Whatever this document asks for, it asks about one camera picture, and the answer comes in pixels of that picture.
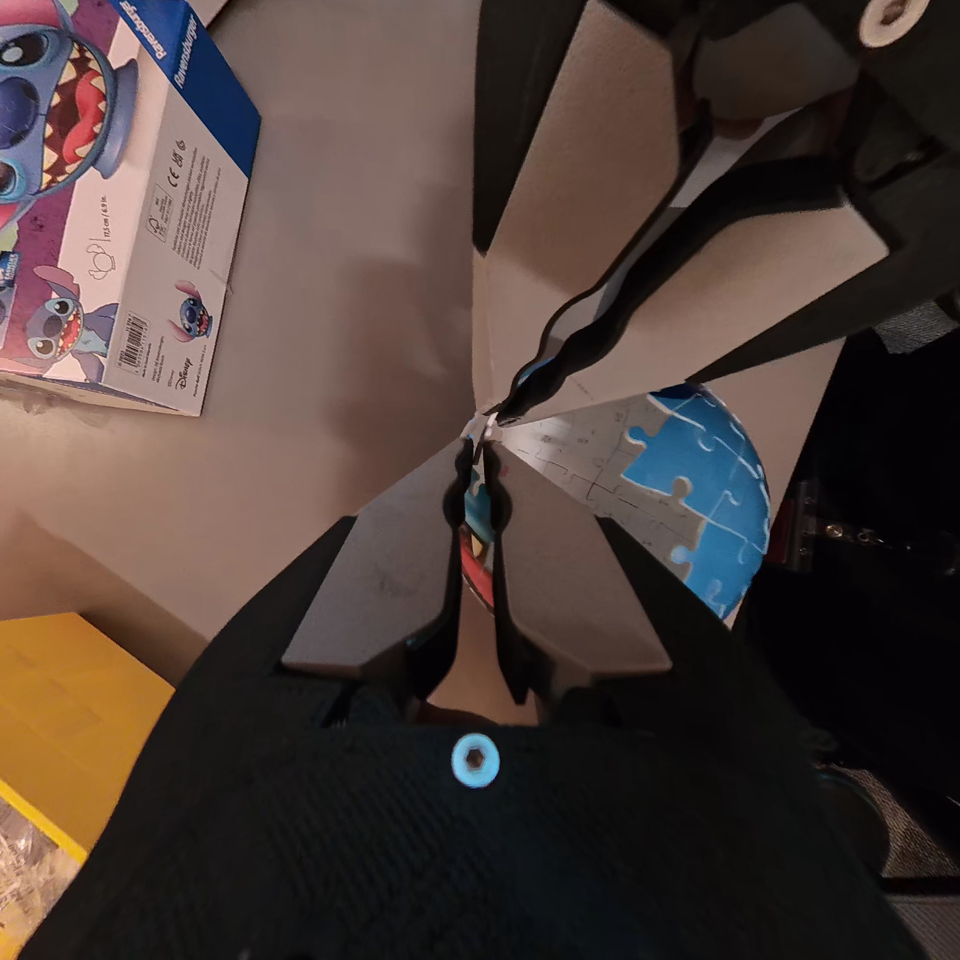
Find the person's black clothing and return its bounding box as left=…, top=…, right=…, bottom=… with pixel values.
left=738, top=330, right=960, bottom=766

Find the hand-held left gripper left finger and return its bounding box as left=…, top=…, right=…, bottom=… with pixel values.
left=279, top=436, right=483, bottom=705

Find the yellow plastic bin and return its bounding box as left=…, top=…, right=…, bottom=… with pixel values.
left=0, top=611, right=178, bottom=861

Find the blue puzzle ball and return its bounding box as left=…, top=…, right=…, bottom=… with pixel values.
left=459, top=382, right=774, bottom=627

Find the puzzle piece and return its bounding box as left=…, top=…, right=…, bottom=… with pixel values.
left=461, top=360, right=556, bottom=451

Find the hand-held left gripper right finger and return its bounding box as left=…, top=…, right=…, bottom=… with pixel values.
left=481, top=441, right=674, bottom=705

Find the clear bag of puzzle pieces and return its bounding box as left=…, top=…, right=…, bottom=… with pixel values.
left=0, top=799, right=85, bottom=960

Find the cartoon printed puzzle box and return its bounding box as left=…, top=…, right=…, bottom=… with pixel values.
left=0, top=0, right=262, bottom=418

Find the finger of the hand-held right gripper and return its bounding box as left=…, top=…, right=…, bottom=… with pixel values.
left=497, top=174, right=895, bottom=426
left=471, top=0, right=700, bottom=415

